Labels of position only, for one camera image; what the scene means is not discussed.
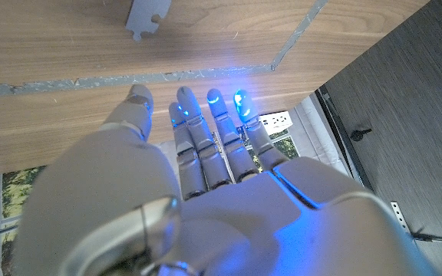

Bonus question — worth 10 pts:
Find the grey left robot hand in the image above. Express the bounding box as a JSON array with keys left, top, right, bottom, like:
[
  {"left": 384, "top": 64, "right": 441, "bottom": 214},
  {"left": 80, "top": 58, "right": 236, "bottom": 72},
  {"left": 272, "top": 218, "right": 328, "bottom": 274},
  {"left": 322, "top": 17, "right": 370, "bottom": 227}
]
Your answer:
[{"left": 12, "top": 84, "right": 442, "bottom": 276}]

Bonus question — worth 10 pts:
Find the small puzzle piece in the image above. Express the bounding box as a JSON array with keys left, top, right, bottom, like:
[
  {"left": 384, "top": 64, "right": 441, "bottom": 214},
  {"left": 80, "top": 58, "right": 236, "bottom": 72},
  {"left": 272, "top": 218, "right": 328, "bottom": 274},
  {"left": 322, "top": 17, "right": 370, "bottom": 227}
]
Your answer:
[{"left": 124, "top": 0, "right": 173, "bottom": 43}]

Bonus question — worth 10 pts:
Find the white power strip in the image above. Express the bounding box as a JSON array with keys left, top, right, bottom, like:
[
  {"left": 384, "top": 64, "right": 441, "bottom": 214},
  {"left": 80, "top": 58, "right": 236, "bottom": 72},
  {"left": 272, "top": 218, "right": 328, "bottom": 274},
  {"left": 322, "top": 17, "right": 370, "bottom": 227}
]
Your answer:
[{"left": 258, "top": 110, "right": 295, "bottom": 136}]

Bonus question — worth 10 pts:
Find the grey tape outline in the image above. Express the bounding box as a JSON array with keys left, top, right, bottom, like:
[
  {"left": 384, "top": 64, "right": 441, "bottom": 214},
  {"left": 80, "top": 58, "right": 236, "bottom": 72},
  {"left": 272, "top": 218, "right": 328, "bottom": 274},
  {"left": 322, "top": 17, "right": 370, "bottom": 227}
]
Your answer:
[{"left": 0, "top": 0, "right": 329, "bottom": 99}]

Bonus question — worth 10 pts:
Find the black door handle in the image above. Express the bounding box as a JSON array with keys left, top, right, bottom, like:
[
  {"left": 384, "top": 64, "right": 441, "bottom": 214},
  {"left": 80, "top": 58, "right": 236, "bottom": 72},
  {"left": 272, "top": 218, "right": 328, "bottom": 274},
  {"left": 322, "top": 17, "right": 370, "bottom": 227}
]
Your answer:
[{"left": 350, "top": 128, "right": 373, "bottom": 142}]

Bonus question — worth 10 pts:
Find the perforated metal bracket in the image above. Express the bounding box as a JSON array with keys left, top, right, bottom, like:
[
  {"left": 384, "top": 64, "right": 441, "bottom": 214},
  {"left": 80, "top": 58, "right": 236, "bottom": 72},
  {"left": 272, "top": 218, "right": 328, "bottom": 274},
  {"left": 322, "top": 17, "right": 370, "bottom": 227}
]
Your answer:
[{"left": 390, "top": 201, "right": 414, "bottom": 235}]

